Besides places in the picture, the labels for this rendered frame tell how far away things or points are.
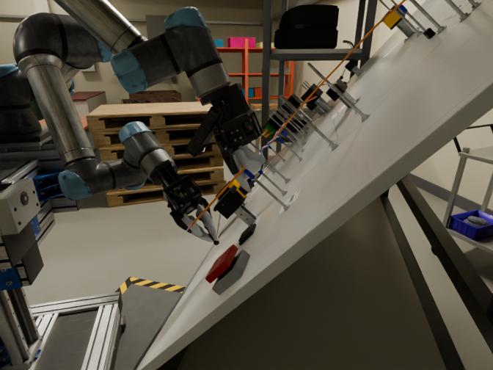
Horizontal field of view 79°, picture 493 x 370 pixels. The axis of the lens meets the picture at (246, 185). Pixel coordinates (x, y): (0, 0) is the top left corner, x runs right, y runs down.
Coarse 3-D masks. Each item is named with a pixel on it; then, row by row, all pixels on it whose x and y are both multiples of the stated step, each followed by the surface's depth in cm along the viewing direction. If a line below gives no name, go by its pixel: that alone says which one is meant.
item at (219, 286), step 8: (240, 256) 47; (248, 256) 48; (240, 264) 45; (232, 272) 44; (240, 272) 44; (216, 280) 47; (224, 280) 45; (232, 280) 44; (216, 288) 46; (224, 288) 45
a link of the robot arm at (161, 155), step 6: (156, 150) 73; (162, 150) 74; (150, 156) 72; (156, 156) 72; (162, 156) 73; (168, 156) 74; (144, 162) 72; (150, 162) 72; (156, 162) 71; (162, 162) 72; (174, 162) 76; (144, 168) 73; (150, 168) 71; (150, 174) 72; (150, 180) 75
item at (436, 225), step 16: (384, 192) 145; (416, 192) 100; (416, 208) 91; (432, 224) 80; (432, 240) 77; (448, 240) 73; (448, 256) 67; (464, 256) 67; (448, 272) 66; (464, 272) 62; (464, 288) 59; (480, 288) 57; (464, 304) 58; (480, 304) 53; (480, 320) 53
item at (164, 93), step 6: (156, 90) 743; (162, 90) 748; (168, 90) 753; (174, 90) 756; (132, 96) 649; (138, 96) 654; (144, 96) 658; (150, 96) 663; (156, 96) 667; (162, 96) 672; (168, 96) 676; (174, 96) 681; (180, 96) 687
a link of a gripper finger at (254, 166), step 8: (240, 152) 60; (240, 160) 61; (248, 160) 60; (256, 160) 60; (240, 168) 61; (248, 168) 61; (256, 168) 60; (240, 176) 61; (248, 176) 61; (240, 184) 62; (248, 184) 63
